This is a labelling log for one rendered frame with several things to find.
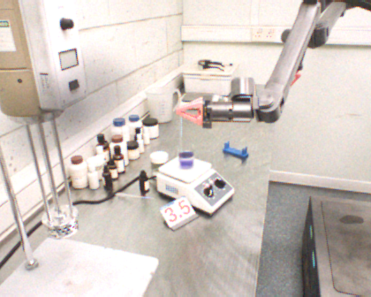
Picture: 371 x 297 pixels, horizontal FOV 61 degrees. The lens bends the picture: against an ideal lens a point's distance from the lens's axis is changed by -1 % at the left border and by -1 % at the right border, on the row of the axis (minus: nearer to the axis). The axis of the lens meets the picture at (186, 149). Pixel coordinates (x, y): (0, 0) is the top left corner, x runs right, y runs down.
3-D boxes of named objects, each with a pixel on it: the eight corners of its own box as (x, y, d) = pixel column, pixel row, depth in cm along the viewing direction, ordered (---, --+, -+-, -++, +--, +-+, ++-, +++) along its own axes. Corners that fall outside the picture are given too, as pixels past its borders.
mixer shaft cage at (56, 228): (87, 221, 65) (65, 102, 54) (67, 243, 59) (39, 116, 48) (59, 215, 67) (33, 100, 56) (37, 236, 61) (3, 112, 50)
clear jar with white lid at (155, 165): (170, 178, 107) (170, 157, 103) (153, 182, 105) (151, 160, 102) (166, 171, 112) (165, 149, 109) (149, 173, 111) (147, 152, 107)
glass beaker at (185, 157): (175, 166, 97) (174, 141, 94) (192, 163, 99) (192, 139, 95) (180, 175, 92) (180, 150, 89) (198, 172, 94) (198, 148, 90)
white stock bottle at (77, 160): (70, 183, 105) (64, 156, 101) (87, 178, 108) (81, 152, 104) (75, 191, 101) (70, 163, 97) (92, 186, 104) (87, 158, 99)
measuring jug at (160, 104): (177, 112, 168) (176, 84, 161) (185, 120, 157) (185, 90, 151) (142, 118, 162) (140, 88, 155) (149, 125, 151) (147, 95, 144)
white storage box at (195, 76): (238, 83, 223) (239, 62, 217) (230, 97, 191) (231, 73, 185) (195, 80, 231) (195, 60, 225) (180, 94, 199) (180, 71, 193)
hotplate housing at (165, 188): (234, 195, 97) (236, 172, 94) (211, 217, 88) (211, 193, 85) (177, 174, 110) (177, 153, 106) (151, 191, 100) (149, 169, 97)
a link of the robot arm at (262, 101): (274, 104, 80) (277, 120, 88) (271, 66, 85) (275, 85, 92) (227, 110, 84) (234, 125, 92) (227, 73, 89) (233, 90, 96)
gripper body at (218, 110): (205, 105, 83) (233, 106, 82) (206, 95, 92) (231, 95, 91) (204, 129, 86) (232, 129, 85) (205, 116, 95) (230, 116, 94)
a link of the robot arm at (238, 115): (255, 116, 84) (253, 125, 89) (254, 94, 87) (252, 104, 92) (229, 116, 85) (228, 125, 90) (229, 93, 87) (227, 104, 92)
